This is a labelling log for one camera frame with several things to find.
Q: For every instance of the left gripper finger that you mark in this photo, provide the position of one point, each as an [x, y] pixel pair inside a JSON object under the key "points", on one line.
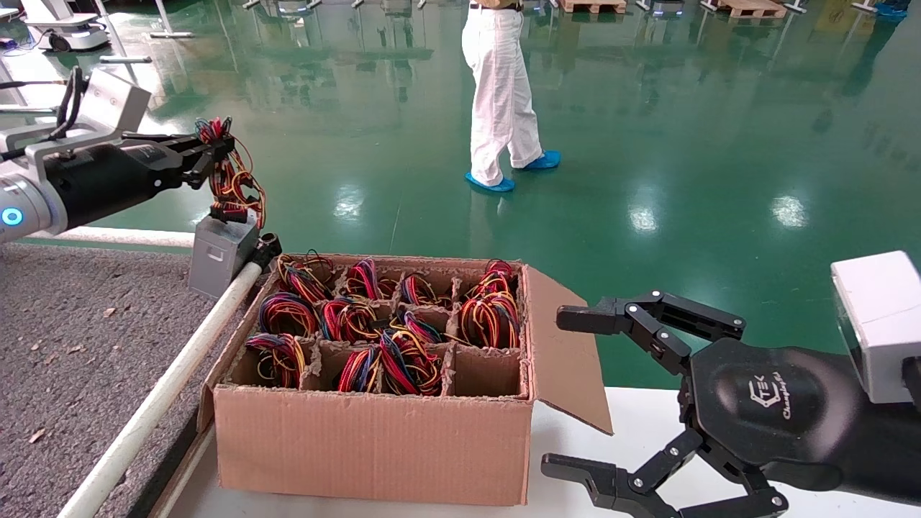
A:
{"points": [[187, 145], [200, 169]]}

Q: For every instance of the brown cardboard box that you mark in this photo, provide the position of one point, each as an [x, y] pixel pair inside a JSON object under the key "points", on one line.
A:
{"points": [[374, 446]]}

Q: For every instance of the black tube connector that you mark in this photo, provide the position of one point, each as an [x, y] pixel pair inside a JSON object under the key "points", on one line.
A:
{"points": [[268, 248]]}

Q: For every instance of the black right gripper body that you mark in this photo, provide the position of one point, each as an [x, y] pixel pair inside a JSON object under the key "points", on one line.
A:
{"points": [[777, 410]]}

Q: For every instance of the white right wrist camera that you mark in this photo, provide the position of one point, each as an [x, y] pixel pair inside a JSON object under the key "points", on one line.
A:
{"points": [[878, 302]]}

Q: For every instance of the person in white trousers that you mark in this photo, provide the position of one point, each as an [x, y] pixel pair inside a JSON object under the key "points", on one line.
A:
{"points": [[496, 86]]}

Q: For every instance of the white frame tube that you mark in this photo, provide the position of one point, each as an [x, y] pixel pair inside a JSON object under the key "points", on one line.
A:
{"points": [[129, 237], [158, 403]]}

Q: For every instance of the grey table leg frame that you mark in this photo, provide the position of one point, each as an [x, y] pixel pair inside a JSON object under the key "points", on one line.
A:
{"points": [[173, 34], [32, 111], [126, 59]]}

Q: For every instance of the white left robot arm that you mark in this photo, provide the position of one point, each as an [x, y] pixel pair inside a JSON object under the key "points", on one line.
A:
{"points": [[21, 208]]}

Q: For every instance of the small blue object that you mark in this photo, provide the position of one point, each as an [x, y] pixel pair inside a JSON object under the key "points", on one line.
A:
{"points": [[892, 8]]}

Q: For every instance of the wooden pallet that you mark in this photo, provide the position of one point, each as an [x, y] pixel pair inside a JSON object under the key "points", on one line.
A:
{"points": [[748, 7], [590, 6]]}

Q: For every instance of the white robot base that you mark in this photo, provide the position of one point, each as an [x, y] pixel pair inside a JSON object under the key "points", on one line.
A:
{"points": [[68, 32]]}

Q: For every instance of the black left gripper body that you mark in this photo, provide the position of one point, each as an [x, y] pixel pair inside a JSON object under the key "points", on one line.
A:
{"points": [[108, 180]]}

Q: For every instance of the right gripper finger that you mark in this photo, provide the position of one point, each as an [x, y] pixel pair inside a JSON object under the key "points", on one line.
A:
{"points": [[647, 489], [647, 316]]}

